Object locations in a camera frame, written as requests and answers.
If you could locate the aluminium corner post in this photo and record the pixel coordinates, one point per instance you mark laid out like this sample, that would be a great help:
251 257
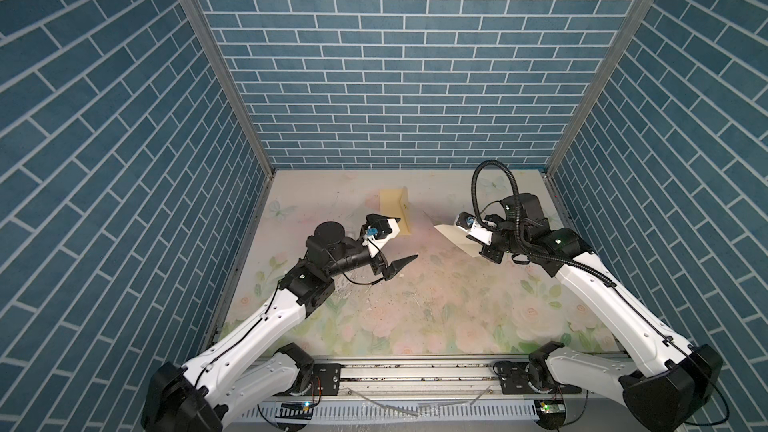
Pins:
618 46
210 47

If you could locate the right aluminium corner post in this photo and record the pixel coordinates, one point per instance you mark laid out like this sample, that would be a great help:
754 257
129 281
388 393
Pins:
618 46

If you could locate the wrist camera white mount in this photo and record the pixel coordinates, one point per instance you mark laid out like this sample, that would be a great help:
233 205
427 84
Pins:
474 228
373 237

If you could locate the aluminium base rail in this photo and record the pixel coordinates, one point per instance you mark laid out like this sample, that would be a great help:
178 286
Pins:
430 378

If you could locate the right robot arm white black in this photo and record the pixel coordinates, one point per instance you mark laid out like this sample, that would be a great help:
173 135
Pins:
670 379

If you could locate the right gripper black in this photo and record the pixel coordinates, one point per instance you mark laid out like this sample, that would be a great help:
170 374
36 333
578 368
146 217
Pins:
490 254

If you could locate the white slotted cable duct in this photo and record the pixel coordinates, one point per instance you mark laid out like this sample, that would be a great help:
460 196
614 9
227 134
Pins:
359 412

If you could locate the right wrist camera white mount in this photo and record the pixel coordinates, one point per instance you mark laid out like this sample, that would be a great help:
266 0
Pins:
474 228

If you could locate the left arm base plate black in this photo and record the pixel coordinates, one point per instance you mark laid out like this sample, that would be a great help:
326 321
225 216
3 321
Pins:
318 379

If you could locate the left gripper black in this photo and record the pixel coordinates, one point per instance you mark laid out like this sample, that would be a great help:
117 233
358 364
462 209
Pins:
391 270

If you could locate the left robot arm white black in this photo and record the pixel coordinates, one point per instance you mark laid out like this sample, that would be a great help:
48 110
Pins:
215 388

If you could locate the right controller board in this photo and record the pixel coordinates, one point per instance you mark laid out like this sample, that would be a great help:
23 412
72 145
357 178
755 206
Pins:
551 407

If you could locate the left aluminium corner post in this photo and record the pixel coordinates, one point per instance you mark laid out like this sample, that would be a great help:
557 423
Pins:
210 47

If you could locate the controller board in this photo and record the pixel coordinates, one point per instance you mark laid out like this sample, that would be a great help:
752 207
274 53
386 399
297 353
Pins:
295 411
551 407

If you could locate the left controller board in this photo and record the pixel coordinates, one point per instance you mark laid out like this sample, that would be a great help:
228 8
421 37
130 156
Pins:
295 411

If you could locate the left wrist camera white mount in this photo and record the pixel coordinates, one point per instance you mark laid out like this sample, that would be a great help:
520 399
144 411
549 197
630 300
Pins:
373 237

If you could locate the cream letter paper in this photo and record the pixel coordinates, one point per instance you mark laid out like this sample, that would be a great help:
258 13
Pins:
460 239

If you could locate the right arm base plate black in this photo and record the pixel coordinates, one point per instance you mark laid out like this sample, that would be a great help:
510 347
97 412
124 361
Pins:
528 378

